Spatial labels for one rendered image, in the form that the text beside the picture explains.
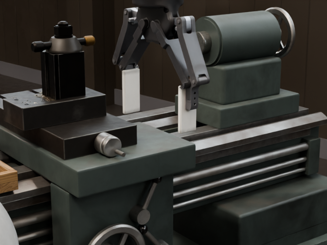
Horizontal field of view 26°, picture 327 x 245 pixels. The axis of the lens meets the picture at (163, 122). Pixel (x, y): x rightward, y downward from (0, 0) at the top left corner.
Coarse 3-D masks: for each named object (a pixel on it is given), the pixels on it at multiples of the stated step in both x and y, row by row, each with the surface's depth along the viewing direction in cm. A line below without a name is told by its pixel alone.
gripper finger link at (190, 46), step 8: (192, 16) 99; (184, 24) 98; (192, 24) 99; (184, 32) 98; (192, 32) 99; (184, 40) 98; (192, 40) 99; (184, 48) 98; (192, 48) 98; (184, 56) 99; (192, 56) 98; (200, 56) 99; (192, 64) 98; (200, 64) 99; (192, 72) 98; (200, 72) 98; (192, 80) 98; (208, 80) 99
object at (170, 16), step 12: (132, 0) 102; (144, 0) 100; (156, 0) 99; (168, 0) 100; (180, 0) 101; (144, 12) 104; (156, 12) 102; (168, 12) 100; (168, 24) 100; (144, 36) 105; (156, 36) 103; (168, 36) 102
